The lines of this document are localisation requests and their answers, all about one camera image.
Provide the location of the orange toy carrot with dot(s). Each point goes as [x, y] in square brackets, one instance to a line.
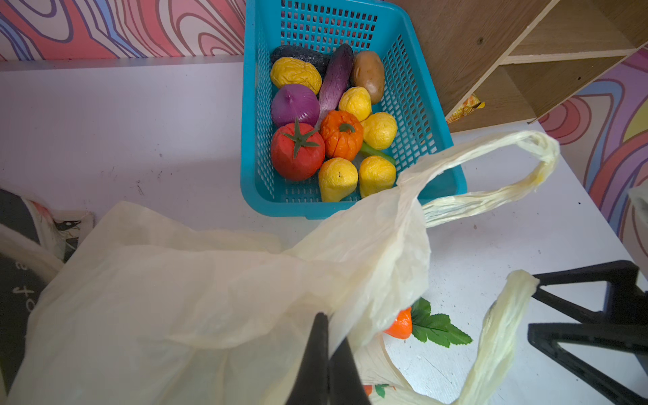
[420, 322]

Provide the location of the red toy tomato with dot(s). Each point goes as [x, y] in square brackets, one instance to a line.
[297, 151]

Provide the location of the brown toy potato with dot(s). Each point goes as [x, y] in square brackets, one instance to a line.
[369, 73]

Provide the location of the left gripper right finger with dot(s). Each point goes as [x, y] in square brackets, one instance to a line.
[344, 384]

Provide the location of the yellow toy pear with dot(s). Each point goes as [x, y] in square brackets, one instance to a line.
[337, 178]

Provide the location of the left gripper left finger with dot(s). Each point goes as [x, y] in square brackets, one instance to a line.
[311, 384]

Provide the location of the yellowish plastic grocery bag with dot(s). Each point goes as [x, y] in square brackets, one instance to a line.
[149, 311]

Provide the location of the purple toy onion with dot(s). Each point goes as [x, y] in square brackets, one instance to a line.
[295, 102]

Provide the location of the light purple toy eggplant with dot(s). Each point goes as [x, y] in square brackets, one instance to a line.
[335, 81]

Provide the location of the orange toy pepper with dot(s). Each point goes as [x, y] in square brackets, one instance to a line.
[343, 135]

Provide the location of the yellow toy fruit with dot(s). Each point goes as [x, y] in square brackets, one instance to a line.
[380, 130]
[376, 174]

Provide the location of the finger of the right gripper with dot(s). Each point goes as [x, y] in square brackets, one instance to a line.
[595, 354]
[606, 293]

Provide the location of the yellow toy lemon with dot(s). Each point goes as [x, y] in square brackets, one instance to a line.
[356, 101]

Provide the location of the beige canvas tote bag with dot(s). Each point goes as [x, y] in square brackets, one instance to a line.
[35, 244]

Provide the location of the green toy pepper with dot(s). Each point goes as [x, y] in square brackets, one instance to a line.
[370, 151]

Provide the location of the wooden shelf unit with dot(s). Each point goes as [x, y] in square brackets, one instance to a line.
[521, 58]

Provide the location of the dark toy avocado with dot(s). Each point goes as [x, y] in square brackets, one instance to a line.
[319, 60]

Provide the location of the yellow chip packet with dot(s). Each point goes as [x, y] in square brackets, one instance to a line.
[471, 104]

